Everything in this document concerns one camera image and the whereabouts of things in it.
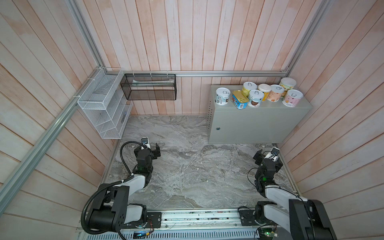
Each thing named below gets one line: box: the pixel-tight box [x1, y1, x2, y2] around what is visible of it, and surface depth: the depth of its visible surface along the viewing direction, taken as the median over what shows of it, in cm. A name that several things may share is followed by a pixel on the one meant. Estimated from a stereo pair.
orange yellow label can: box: [279, 77, 297, 91], surface depth 78 cm
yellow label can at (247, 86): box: [242, 81, 258, 97], surface depth 81 cm
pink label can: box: [282, 89, 304, 108], surface depth 76 cm
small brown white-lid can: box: [258, 83, 272, 102], surface depth 78 cm
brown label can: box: [267, 84, 285, 102], surface depth 79 cm
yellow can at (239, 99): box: [230, 90, 249, 110], surface depth 76 cm
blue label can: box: [247, 89, 265, 108], surface depth 76 cm
